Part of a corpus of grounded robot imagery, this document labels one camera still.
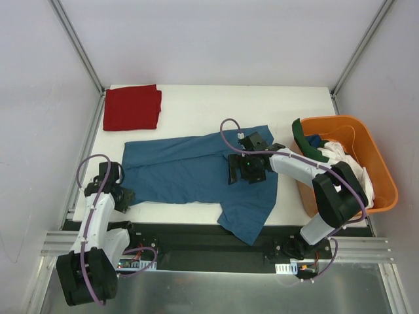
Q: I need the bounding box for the teal blue t shirt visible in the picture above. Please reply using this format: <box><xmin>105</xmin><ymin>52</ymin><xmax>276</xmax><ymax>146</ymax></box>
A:
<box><xmin>122</xmin><ymin>130</ymin><xmax>278</xmax><ymax>245</ymax></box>

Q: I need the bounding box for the white t shirt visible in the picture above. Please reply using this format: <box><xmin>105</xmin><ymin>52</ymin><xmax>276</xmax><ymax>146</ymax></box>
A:
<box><xmin>318</xmin><ymin>141</ymin><xmax>375</xmax><ymax>209</ymax></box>

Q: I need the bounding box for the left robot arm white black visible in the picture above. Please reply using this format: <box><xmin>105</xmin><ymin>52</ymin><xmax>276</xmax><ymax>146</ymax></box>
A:
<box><xmin>56</xmin><ymin>162</ymin><xmax>139</xmax><ymax>306</ymax></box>

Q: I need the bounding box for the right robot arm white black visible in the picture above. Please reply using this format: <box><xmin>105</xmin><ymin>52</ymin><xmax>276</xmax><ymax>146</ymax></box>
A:
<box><xmin>228</xmin><ymin>131</ymin><xmax>369</xmax><ymax>260</ymax></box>

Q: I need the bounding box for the royal blue t shirt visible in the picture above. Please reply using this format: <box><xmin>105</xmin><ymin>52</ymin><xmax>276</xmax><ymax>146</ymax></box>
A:
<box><xmin>305</xmin><ymin>134</ymin><xmax>327</xmax><ymax>148</ymax></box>

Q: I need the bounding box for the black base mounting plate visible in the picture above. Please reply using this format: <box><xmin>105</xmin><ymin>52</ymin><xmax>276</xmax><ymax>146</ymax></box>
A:
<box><xmin>124</xmin><ymin>222</ymin><xmax>333</xmax><ymax>271</ymax></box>

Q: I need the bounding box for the folded red t shirt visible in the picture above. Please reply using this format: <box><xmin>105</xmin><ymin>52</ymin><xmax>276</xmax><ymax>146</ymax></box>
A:
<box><xmin>103</xmin><ymin>84</ymin><xmax>162</xmax><ymax>131</ymax></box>

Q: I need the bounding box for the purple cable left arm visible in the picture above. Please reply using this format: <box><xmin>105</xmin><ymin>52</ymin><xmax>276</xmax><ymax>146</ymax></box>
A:
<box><xmin>77</xmin><ymin>154</ymin><xmax>158</xmax><ymax>307</ymax></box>

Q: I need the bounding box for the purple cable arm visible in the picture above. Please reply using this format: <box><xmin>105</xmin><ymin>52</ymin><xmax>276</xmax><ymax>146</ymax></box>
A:
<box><xmin>219</xmin><ymin>118</ymin><xmax>368</xmax><ymax>236</ymax></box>
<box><xmin>77</xmin><ymin>154</ymin><xmax>158</xmax><ymax>307</ymax></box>

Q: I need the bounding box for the left white cable duct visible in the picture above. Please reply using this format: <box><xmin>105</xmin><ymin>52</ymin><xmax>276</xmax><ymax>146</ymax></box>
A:
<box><xmin>117</xmin><ymin>259</ymin><xmax>157</xmax><ymax>272</ymax></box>

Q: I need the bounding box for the white cable duct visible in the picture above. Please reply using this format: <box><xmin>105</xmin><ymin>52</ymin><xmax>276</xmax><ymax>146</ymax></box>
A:
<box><xmin>275</xmin><ymin>262</ymin><xmax>298</xmax><ymax>275</ymax></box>
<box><xmin>117</xmin><ymin>259</ymin><xmax>157</xmax><ymax>272</ymax></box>

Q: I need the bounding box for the aluminium front rail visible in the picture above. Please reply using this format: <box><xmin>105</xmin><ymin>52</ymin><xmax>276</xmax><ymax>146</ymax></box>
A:
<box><xmin>41</xmin><ymin>230</ymin><xmax>395</xmax><ymax>264</ymax></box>

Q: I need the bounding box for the right white cable duct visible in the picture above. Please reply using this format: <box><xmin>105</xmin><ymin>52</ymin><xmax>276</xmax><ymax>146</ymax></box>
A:
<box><xmin>275</xmin><ymin>262</ymin><xmax>298</xmax><ymax>275</ymax></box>

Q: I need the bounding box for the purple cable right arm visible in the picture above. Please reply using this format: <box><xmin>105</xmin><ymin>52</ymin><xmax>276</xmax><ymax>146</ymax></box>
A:
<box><xmin>219</xmin><ymin>118</ymin><xmax>368</xmax><ymax>236</ymax></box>

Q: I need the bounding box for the left aluminium frame post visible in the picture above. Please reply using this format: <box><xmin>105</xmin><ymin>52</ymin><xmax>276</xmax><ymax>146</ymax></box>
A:
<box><xmin>48</xmin><ymin>0</ymin><xmax>105</xmax><ymax>94</ymax></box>

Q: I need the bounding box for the aluminium frame post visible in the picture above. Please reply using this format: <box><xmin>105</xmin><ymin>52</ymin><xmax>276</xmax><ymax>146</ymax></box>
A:
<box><xmin>48</xmin><ymin>0</ymin><xmax>105</xmax><ymax>94</ymax></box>
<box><xmin>331</xmin><ymin>0</ymin><xmax>396</xmax><ymax>97</ymax></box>

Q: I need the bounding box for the right aluminium frame post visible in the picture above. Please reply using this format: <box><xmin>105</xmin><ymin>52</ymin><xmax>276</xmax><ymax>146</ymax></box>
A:
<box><xmin>331</xmin><ymin>0</ymin><xmax>396</xmax><ymax>97</ymax></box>

